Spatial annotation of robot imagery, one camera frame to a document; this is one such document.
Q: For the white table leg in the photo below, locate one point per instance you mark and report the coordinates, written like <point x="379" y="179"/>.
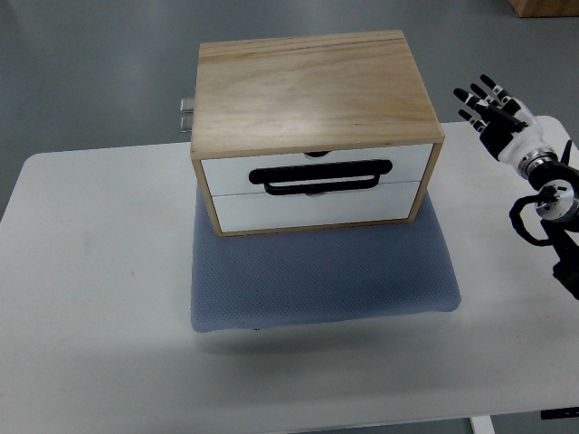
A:
<point x="482" y="425"/>

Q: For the black table control panel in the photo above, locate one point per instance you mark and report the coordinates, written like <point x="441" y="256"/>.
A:
<point x="558" y="414"/>

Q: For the black drawer handle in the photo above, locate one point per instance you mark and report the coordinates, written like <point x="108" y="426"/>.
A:
<point x="321" y="178"/>

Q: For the grey metal clamp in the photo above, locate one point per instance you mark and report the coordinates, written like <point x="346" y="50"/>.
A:
<point x="187" y="108"/>

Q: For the brown cardboard box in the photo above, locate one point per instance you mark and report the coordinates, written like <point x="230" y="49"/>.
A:
<point x="545" y="8"/>

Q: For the wooden drawer cabinet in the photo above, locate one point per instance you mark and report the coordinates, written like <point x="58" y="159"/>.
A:
<point x="310" y="95"/>

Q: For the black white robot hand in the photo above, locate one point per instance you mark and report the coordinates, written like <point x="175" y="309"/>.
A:
<point x="507" y="129"/>

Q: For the blue grey foam mat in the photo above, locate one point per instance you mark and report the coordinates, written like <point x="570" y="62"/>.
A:
<point x="262" y="281"/>

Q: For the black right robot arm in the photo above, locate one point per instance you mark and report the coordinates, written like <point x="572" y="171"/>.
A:
<point x="556" y="203"/>

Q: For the white drawer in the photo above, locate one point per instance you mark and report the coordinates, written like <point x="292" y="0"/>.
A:
<point x="230" y="176"/>
<point x="261" y="211"/>

